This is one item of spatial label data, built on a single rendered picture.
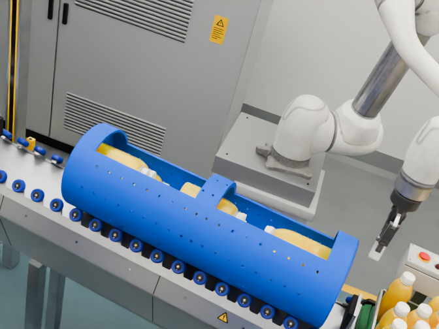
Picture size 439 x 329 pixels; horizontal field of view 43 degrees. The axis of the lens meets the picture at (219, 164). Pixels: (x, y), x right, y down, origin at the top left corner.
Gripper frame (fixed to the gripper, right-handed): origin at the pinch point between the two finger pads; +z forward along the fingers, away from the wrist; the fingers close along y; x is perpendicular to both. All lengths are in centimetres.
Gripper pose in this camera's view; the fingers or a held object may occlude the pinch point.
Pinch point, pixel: (377, 249)
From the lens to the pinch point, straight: 159.6
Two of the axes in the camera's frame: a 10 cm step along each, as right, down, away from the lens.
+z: -2.3, 8.0, 5.5
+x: -8.9, -4.0, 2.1
